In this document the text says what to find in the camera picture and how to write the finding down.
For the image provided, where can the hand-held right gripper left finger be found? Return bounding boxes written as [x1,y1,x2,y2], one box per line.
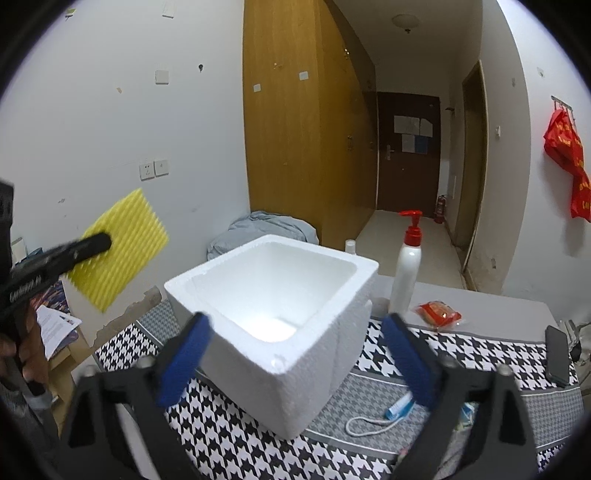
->
[58,311,213,480]

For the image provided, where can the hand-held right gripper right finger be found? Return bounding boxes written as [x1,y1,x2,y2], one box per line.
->
[381,313,541,480]

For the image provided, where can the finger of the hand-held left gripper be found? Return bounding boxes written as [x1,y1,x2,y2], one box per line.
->
[11,232,113,296]

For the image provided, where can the yellow ribbed sponge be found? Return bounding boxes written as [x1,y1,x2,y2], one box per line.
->
[65,188,170,313]

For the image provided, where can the person's left hand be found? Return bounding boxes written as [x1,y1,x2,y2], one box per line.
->
[0,307,49,386]

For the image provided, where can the blue face mask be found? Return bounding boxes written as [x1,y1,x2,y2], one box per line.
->
[346,397,416,437]

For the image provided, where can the red snack packet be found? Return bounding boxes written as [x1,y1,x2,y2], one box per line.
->
[412,300,462,329]

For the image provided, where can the houndstooth table mat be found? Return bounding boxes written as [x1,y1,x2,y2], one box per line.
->
[95,300,583,480]

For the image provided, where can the white printed booklet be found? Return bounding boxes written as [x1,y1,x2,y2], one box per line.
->
[36,305,83,358]

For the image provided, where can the white pump bottle red cap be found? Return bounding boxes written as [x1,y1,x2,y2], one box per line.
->
[389,210,424,319]

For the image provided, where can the cardboard box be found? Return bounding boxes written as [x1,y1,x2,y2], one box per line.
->
[28,277,95,411]

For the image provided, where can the black smartphone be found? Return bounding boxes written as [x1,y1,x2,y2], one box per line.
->
[545,325,571,387]

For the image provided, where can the grey-blue bedding pile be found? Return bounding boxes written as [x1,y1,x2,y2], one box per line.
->
[206,211,320,261]

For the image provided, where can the dark brown door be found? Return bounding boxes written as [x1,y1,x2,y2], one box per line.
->
[376,91,441,219]

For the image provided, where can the white paper notice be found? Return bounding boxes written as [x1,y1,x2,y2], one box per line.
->
[393,115,433,137]

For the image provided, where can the wooden wardrobe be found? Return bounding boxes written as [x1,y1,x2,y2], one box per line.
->
[243,0,377,252]

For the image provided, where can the red hanging cloth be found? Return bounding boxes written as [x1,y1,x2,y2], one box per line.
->
[543,108,591,219]

